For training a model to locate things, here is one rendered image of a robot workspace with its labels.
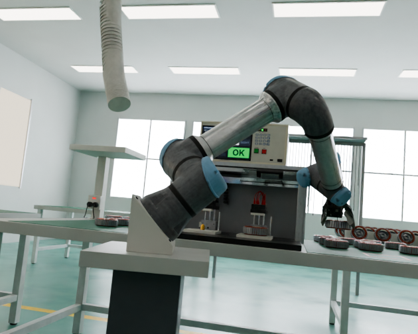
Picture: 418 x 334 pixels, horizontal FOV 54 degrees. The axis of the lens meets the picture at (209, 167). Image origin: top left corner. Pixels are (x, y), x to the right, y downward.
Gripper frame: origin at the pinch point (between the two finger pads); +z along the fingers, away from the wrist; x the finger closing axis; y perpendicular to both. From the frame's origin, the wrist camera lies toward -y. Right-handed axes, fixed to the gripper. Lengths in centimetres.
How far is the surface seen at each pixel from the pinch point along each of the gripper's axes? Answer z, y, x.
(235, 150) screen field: -30, -13, -50
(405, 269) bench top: -0.4, 24.0, 28.6
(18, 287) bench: 51, 35, -207
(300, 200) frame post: -7.6, -6.6, -17.9
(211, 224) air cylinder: -1, 10, -58
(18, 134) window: 58, -276, -623
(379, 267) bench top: -1.7, 26.5, 20.2
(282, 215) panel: 5.6, -12.6, -30.8
